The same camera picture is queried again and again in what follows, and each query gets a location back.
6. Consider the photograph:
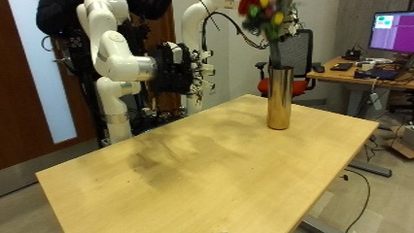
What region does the wooden office desk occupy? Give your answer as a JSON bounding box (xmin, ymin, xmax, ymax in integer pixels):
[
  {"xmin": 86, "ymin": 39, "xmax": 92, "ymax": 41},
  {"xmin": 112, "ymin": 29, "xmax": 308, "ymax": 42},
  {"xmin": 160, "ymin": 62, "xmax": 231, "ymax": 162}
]
[{"xmin": 307, "ymin": 56, "xmax": 414, "ymax": 118}]

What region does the grey table foot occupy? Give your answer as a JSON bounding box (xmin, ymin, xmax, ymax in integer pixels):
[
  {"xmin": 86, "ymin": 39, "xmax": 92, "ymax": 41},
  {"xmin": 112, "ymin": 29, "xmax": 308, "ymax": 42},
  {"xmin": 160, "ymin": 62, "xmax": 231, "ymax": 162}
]
[
  {"xmin": 297, "ymin": 216, "xmax": 344, "ymax": 233},
  {"xmin": 347, "ymin": 159, "xmax": 393, "ymax": 179}
]

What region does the dark laptop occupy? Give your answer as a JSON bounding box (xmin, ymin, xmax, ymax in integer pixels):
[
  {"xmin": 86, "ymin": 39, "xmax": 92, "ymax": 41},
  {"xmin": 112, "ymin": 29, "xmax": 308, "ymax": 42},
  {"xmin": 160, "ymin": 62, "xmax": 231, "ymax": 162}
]
[{"xmin": 353, "ymin": 62, "xmax": 408, "ymax": 82}]

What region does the tall gold cylinder vase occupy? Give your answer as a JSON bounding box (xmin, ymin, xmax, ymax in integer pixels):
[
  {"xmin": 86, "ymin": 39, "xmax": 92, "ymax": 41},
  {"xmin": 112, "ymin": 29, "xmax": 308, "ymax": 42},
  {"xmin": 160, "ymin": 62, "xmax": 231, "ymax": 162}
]
[{"xmin": 265, "ymin": 65, "xmax": 296, "ymax": 131}]

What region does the white power strip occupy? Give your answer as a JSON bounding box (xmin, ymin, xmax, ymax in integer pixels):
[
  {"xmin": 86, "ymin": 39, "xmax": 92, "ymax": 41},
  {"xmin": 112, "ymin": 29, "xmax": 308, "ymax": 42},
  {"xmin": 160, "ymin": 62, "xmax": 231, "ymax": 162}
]
[{"xmin": 369, "ymin": 91, "xmax": 385, "ymax": 112}]

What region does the black keyboard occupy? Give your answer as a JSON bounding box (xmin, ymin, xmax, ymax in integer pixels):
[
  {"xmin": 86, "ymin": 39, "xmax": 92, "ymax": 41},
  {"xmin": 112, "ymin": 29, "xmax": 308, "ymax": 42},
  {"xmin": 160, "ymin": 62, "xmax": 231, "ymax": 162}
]
[{"xmin": 329, "ymin": 62, "xmax": 355, "ymax": 72}]

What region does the black hanging bag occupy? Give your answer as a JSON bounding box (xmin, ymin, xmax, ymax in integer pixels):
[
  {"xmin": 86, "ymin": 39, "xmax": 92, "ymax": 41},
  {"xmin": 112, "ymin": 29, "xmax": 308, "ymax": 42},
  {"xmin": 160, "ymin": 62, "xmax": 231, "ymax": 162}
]
[{"xmin": 37, "ymin": 0, "xmax": 88, "ymax": 37}]

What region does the brown door frosted panel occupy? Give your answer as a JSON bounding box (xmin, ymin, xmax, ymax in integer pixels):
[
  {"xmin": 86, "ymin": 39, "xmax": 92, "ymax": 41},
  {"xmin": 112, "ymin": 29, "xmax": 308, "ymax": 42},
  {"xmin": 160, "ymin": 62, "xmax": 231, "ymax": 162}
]
[{"xmin": 0, "ymin": 0, "xmax": 102, "ymax": 171}]

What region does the black desk phone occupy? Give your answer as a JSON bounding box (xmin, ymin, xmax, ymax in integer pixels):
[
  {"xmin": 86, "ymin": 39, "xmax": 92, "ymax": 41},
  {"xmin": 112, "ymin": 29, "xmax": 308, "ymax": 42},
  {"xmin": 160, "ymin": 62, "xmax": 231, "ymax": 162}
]
[{"xmin": 344, "ymin": 47, "xmax": 364, "ymax": 61}]

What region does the artificial flower bouquet green handle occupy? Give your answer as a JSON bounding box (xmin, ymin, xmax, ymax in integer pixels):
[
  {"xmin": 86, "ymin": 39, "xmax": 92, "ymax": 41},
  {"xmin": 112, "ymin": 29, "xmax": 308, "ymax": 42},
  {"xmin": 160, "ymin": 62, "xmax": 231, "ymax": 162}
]
[{"xmin": 238, "ymin": 0, "xmax": 304, "ymax": 70}]

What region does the computer monitor purple screen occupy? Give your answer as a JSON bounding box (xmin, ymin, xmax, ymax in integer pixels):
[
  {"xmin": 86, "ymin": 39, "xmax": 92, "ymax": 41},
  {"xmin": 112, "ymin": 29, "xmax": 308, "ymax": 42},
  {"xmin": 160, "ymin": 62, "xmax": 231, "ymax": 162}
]
[{"xmin": 368, "ymin": 11, "xmax": 414, "ymax": 54}]

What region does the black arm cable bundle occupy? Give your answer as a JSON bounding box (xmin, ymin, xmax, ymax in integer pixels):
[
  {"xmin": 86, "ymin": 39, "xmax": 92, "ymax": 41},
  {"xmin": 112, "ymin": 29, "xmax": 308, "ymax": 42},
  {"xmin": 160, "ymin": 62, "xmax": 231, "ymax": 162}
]
[{"xmin": 202, "ymin": 11, "xmax": 272, "ymax": 51}]

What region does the cardboard box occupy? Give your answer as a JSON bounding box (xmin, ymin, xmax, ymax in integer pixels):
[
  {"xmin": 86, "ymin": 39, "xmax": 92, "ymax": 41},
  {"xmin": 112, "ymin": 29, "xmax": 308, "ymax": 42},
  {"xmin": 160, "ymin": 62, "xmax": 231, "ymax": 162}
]
[{"xmin": 387, "ymin": 125, "xmax": 414, "ymax": 159}]

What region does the black mesh chair red seat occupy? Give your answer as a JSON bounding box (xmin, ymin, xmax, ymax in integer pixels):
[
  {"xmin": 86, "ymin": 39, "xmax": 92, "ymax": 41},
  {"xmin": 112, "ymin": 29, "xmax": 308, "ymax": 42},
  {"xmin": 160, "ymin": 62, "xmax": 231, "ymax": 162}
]
[{"xmin": 255, "ymin": 28, "xmax": 325, "ymax": 98}]

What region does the black floor cable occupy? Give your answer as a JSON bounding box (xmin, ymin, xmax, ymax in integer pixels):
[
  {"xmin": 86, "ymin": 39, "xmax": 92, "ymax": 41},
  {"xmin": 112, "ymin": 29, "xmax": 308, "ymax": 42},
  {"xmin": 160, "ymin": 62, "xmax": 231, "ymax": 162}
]
[{"xmin": 340, "ymin": 168, "xmax": 373, "ymax": 233}]

